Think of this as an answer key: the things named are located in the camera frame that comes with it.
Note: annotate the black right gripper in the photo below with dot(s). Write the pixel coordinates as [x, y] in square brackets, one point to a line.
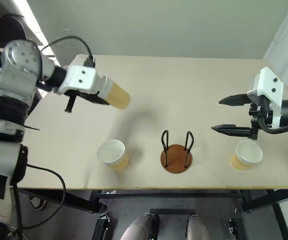
[257, 107]

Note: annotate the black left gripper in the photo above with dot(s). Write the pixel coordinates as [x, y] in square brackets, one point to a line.
[75, 93]

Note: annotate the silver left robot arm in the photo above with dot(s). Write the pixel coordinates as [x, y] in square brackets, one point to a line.
[21, 72]

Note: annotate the ribbed brown paper cup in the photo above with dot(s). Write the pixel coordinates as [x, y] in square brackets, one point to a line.
[246, 156]

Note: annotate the black rounded background object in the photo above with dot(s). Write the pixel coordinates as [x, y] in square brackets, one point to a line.
[1, 27]

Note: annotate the grey rounded shape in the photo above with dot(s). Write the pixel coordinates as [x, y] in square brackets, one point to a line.
[137, 226]
[196, 226]

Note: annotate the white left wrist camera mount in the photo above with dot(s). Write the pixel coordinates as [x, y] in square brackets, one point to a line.
[81, 78]

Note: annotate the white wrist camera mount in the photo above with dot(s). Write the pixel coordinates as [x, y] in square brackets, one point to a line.
[81, 78]
[269, 85]

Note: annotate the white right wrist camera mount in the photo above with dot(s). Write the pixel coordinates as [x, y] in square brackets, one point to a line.
[269, 85]

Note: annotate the black metal table frame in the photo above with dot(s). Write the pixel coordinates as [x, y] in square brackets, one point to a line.
[169, 194]

